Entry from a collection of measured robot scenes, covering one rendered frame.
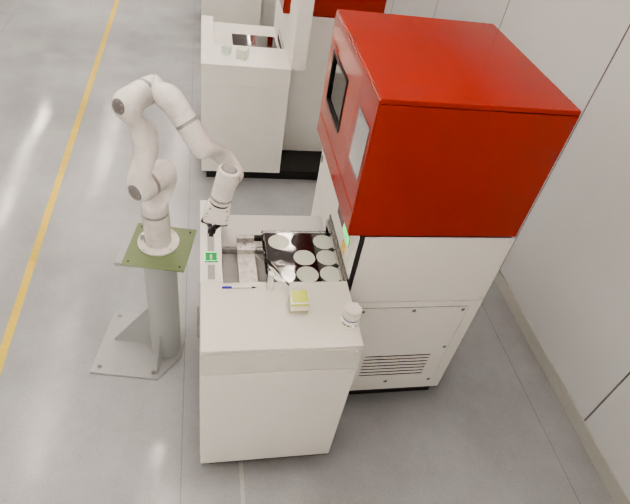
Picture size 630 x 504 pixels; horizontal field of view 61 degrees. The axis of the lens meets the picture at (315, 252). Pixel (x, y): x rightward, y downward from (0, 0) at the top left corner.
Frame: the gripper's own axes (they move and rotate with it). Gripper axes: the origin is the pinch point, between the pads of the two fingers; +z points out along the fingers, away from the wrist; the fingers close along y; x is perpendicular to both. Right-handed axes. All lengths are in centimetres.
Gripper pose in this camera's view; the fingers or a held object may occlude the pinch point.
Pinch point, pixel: (211, 230)
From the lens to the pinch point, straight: 222.7
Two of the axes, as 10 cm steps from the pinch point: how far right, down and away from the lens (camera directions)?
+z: -3.3, 7.1, 6.2
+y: -9.3, -1.5, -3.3
